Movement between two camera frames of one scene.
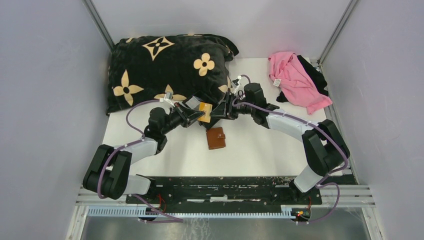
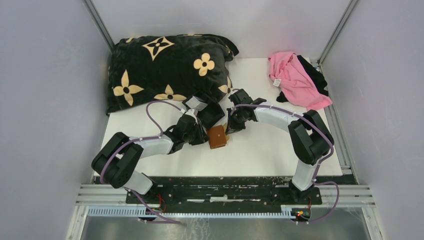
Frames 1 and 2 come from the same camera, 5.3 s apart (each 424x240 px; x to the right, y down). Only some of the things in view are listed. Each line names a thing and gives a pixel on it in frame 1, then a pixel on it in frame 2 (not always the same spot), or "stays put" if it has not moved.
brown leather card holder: x=216 y=138 stays put
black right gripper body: x=234 y=111 → x=236 y=121
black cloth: x=318 y=79 stays put
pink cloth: x=298 y=86 stays put
